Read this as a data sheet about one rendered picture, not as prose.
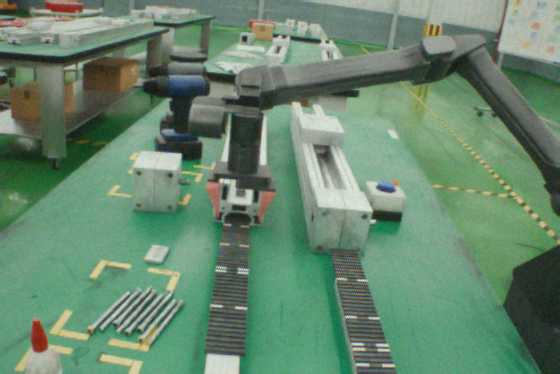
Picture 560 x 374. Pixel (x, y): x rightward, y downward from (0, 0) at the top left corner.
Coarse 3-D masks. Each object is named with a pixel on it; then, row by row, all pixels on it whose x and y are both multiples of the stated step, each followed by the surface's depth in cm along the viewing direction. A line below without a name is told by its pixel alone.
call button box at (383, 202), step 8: (368, 184) 111; (376, 184) 111; (368, 192) 109; (376, 192) 107; (384, 192) 107; (392, 192) 107; (400, 192) 108; (368, 200) 108; (376, 200) 106; (384, 200) 106; (392, 200) 106; (400, 200) 106; (376, 208) 107; (384, 208) 107; (392, 208) 107; (400, 208) 107; (376, 216) 108; (384, 216) 108; (392, 216) 108; (400, 216) 108
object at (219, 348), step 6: (210, 342) 60; (216, 342) 60; (210, 348) 59; (216, 348) 59; (222, 348) 59; (228, 348) 59; (234, 348) 60; (240, 348) 60; (222, 354) 59; (228, 354) 59; (234, 354) 59; (240, 354) 59
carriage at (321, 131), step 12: (300, 120) 131; (312, 120) 132; (324, 120) 134; (336, 120) 135; (300, 132) 127; (312, 132) 124; (324, 132) 125; (336, 132) 125; (312, 144) 129; (324, 144) 126; (336, 144) 126
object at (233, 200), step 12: (264, 120) 142; (264, 132) 130; (228, 144) 117; (264, 144) 120; (264, 156) 112; (228, 180) 96; (228, 192) 96; (240, 192) 100; (252, 192) 96; (228, 204) 97; (240, 204) 97; (252, 204) 97; (252, 216) 98
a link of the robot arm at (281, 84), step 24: (408, 48) 91; (432, 48) 88; (240, 72) 85; (264, 72) 86; (288, 72) 87; (312, 72) 88; (336, 72) 88; (360, 72) 88; (384, 72) 89; (408, 72) 91; (264, 96) 87; (288, 96) 88; (312, 96) 91
